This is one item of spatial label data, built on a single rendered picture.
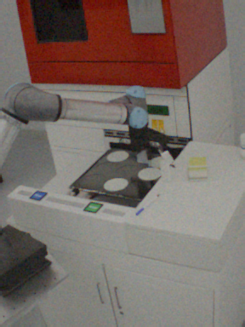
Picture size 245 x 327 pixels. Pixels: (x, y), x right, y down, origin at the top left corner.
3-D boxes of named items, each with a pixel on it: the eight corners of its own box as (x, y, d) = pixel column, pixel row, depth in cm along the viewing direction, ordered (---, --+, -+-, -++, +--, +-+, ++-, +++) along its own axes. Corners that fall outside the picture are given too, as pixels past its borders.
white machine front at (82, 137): (53, 147, 249) (38, 79, 230) (194, 166, 210) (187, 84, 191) (49, 150, 247) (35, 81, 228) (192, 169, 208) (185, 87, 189)
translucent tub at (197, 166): (189, 171, 178) (188, 156, 175) (207, 171, 177) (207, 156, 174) (188, 181, 172) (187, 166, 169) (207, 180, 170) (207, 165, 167)
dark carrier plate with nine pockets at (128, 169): (112, 149, 220) (112, 148, 220) (179, 157, 204) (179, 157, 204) (73, 186, 195) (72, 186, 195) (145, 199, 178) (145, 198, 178)
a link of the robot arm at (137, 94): (120, 88, 183) (137, 83, 187) (123, 113, 189) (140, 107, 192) (130, 93, 177) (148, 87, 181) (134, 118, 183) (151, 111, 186)
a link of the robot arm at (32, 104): (28, 90, 140) (153, 105, 167) (18, 85, 149) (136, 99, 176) (22, 126, 143) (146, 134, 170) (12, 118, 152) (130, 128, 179)
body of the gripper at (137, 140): (131, 146, 199) (127, 120, 193) (150, 143, 198) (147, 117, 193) (132, 154, 192) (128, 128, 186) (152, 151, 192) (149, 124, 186)
